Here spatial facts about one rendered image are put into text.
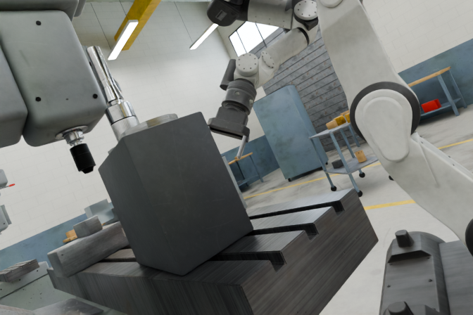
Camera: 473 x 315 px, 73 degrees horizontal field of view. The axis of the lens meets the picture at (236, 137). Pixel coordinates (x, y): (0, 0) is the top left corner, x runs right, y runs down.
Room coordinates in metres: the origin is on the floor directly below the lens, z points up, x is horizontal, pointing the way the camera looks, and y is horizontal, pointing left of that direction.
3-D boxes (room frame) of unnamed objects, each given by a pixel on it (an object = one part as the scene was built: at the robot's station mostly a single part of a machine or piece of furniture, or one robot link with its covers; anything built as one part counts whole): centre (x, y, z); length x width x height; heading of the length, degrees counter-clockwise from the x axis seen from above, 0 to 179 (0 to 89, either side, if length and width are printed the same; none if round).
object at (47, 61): (0.87, 0.41, 1.47); 0.21 x 0.19 x 0.32; 41
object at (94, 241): (0.94, 0.43, 1.01); 0.35 x 0.15 x 0.11; 132
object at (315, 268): (0.84, 0.37, 0.92); 1.24 x 0.23 x 0.08; 41
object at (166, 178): (0.51, 0.14, 1.06); 0.22 x 0.12 x 0.20; 34
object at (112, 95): (0.55, 0.17, 1.28); 0.03 x 0.03 x 0.11
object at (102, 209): (0.92, 0.45, 1.07); 0.06 x 0.05 x 0.06; 42
